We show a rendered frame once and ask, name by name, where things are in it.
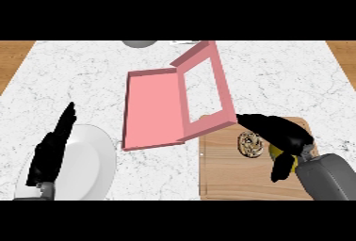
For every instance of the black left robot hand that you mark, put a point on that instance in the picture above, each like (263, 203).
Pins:
(51, 147)

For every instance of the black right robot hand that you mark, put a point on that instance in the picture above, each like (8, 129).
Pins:
(278, 130)

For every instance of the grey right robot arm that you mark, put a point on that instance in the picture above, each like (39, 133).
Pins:
(324, 177)

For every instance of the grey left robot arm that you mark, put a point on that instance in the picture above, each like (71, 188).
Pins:
(45, 191)

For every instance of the brown swirled cupcake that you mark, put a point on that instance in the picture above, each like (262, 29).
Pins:
(250, 145)

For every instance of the wooden cutting board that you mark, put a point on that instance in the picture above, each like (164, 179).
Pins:
(237, 171)

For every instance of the pink cardboard box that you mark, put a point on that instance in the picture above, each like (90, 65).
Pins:
(161, 106)

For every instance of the yellow fruit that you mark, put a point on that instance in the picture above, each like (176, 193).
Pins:
(274, 152)

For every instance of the white plate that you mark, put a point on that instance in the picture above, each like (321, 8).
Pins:
(86, 163)

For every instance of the grey round object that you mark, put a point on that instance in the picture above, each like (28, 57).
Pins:
(139, 43)

